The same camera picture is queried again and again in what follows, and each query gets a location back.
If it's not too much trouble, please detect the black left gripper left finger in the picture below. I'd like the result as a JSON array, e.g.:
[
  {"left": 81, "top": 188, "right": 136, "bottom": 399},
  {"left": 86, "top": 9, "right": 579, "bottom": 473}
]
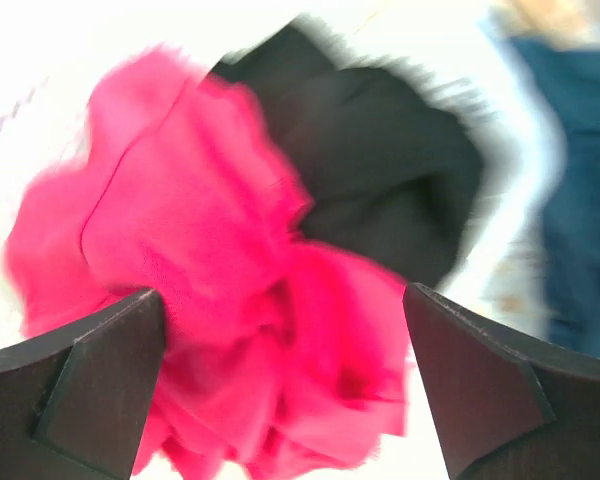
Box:
[{"left": 0, "top": 290, "right": 165, "bottom": 480}]

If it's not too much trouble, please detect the white plastic laundry basket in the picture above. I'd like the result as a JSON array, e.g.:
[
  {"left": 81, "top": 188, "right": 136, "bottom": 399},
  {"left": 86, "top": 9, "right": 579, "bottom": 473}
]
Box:
[{"left": 0, "top": 0, "right": 569, "bottom": 480}]

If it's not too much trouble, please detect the black printed t shirt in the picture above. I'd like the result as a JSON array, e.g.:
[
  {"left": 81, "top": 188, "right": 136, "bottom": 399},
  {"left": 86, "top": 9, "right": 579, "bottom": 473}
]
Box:
[{"left": 213, "top": 23, "right": 485, "bottom": 286}]

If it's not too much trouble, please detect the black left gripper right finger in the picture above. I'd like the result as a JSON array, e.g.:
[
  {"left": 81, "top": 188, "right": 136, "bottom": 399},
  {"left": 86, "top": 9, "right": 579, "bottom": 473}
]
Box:
[{"left": 404, "top": 283, "right": 600, "bottom": 479}]

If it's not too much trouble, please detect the navy blue t shirt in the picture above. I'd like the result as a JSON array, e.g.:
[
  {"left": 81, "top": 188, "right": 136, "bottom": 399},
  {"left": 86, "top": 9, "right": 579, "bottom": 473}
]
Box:
[{"left": 511, "top": 36, "right": 600, "bottom": 358}]

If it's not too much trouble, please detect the magenta t shirt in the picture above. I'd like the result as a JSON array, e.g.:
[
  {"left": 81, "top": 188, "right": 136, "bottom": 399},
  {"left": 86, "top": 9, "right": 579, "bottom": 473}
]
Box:
[{"left": 4, "top": 49, "right": 410, "bottom": 479}]

